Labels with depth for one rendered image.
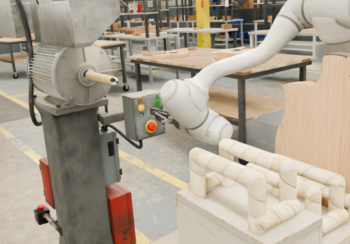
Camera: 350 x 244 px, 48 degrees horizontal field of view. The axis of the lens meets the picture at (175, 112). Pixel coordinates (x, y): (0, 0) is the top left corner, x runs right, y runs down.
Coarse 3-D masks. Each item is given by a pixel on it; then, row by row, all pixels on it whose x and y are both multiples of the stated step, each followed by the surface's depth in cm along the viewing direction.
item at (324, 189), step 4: (300, 176) 102; (304, 180) 100; (308, 180) 100; (312, 180) 100; (312, 184) 98; (316, 184) 98; (320, 184) 97; (320, 188) 96; (324, 188) 96; (328, 188) 95; (324, 192) 95; (328, 192) 94; (324, 196) 95; (328, 196) 94; (348, 196) 91; (348, 200) 90; (344, 204) 91; (348, 204) 90
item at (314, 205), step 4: (308, 200) 79; (312, 200) 78; (316, 200) 78; (320, 200) 79; (308, 204) 79; (312, 204) 79; (316, 204) 78; (320, 204) 79; (308, 208) 79; (312, 208) 79; (316, 208) 79; (320, 208) 79; (312, 212) 79; (316, 212) 79; (320, 212) 80
